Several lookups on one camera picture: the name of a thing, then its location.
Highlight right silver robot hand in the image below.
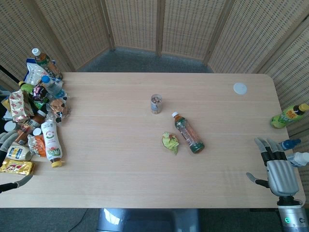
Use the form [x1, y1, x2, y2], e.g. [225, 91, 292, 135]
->
[246, 137, 300, 197]

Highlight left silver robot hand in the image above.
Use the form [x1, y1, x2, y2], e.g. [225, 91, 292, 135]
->
[0, 130, 33, 193]

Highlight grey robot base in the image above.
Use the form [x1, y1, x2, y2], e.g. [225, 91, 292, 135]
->
[96, 208, 201, 232]

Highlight green label yellow drink bottle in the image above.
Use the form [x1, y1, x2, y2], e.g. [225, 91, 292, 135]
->
[270, 103, 309, 129]

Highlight white yellow snack packet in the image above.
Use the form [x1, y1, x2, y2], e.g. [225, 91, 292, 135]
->
[6, 144, 32, 162]

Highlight clear bottle white cap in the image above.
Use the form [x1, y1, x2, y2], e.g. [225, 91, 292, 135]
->
[286, 152, 309, 168]

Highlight gold red snack packet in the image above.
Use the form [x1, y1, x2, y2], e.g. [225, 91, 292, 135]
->
[0, 159, 36, 175]

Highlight orange white snack bag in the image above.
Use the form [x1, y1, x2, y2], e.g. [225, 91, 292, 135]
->
[27, 134, 47, 158]

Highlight cream red patterned snack bag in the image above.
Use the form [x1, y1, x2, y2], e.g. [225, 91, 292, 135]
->
[9, 89, 34, 123]

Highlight white yogurt bottle yellow cap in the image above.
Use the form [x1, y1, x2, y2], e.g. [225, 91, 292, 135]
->
[41, 120, 66, 169]

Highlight green bottle yellow cap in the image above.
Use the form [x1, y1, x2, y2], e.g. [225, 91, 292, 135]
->
[18, 81, 36, 95]

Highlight dark purple snack bag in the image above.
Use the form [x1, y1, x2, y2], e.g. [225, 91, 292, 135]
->
[31, 84, 50, 102]

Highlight clear bag brown cookies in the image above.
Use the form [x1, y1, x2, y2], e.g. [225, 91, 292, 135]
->
[49, 97, 72, 124]

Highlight clear water bottle blue cap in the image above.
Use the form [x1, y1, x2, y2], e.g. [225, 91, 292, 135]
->
[41, 75, 67, 99]

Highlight white blue snack bag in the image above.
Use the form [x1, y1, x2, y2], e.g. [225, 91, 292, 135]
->
[23, 59, 49, 86]

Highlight white round lid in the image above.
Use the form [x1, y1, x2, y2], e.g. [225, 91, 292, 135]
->
[233, 82, 248, 95]

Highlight brown tea bottle white cap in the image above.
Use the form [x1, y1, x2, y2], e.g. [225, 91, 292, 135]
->
[171, 112, 205, 155]

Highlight crumpled green snack wrapper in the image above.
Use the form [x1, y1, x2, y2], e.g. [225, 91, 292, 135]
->
[161, 131, 180, 156]

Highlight clear jar of nuts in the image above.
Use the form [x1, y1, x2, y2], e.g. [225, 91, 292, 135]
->
[150, 94, 163, 115]

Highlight woven folding screen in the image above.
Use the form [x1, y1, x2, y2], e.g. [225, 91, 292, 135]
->
[0, 0, 309, 184]

